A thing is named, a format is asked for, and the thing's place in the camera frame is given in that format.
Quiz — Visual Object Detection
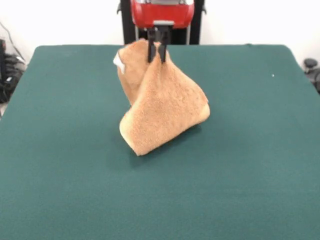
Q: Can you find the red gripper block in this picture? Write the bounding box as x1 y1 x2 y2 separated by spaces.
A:
131 0 195 65

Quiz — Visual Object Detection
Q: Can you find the tan terry towel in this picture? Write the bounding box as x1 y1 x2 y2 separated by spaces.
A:
112 39 210 157

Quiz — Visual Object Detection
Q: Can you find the dark green table cloth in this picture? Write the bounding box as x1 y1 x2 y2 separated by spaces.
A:
0 43 320 240

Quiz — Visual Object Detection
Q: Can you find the gray black floor stand base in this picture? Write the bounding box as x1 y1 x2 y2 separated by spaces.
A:
303 58 320 95
3 53 27 104

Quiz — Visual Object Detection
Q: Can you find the tall black box device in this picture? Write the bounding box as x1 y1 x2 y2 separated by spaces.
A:
0 38 7 81

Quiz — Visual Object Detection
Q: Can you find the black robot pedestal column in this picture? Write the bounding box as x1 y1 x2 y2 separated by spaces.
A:
119 0 207 46

